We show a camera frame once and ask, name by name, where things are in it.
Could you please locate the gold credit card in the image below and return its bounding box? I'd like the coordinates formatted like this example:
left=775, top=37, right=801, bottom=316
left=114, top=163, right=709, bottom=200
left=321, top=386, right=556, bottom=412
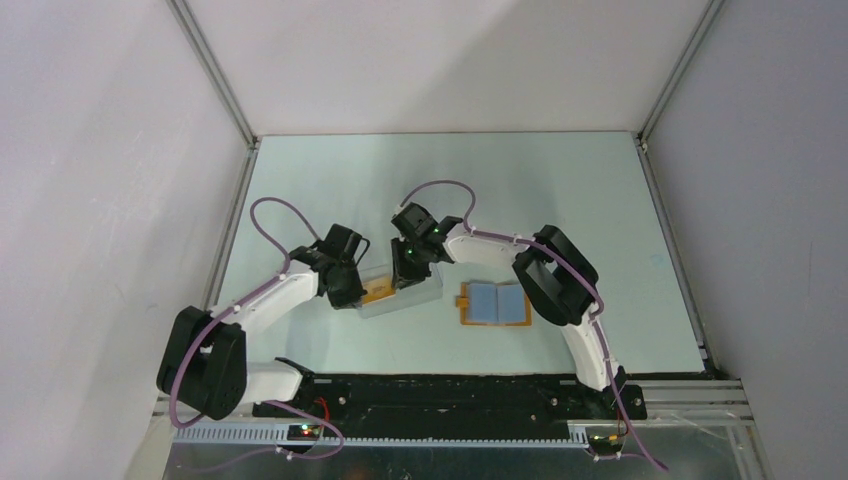
left=362, top=276, right=396, bottom=307

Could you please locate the clear plastic card box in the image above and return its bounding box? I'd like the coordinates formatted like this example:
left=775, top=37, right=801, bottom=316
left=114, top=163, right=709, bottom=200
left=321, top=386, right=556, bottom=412
left=357, top=265, right=443, bottom=319

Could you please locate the orange card holder wallet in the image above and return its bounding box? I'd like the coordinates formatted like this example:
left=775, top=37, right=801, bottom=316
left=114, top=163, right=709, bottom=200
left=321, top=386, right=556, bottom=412
left=455, top=282, right=533, bottom=327

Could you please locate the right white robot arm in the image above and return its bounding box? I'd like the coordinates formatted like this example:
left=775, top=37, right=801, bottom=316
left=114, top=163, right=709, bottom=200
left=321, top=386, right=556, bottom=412
left=391, top=203, right=624, bottom=418

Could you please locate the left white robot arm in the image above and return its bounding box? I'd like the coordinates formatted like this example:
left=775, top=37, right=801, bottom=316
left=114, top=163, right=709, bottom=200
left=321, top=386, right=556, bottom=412
left=155, top=224, right=370, bottom=420

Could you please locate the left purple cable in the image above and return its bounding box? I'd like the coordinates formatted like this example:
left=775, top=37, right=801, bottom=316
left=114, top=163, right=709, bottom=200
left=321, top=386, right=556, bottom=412
left=168, top=196, right=323, bottom=432

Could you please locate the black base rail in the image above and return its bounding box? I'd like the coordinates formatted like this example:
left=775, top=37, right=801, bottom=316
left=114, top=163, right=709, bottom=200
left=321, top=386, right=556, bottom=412
left=291, top=374, right=647, bottom=440

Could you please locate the grey slotted cable duct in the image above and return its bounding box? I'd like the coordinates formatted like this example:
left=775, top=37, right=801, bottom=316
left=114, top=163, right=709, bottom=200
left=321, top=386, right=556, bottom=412
left=173, top=422, right=589, bottom=449

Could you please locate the left aluminium frame post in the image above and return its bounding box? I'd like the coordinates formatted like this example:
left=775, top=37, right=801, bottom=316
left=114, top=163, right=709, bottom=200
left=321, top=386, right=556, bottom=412
left=166, top=0, right=260, bottom=307

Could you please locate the aluminium frame post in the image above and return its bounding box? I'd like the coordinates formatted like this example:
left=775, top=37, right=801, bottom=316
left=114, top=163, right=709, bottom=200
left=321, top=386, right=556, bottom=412
left=633, top=0, right=726, bottom=376
left=166, top=0, right=260, bottom=307

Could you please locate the right aluminium frame post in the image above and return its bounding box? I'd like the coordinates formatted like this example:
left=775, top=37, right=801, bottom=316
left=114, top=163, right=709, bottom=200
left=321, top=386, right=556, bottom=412
left=633, top=0, right=726, bottom=376

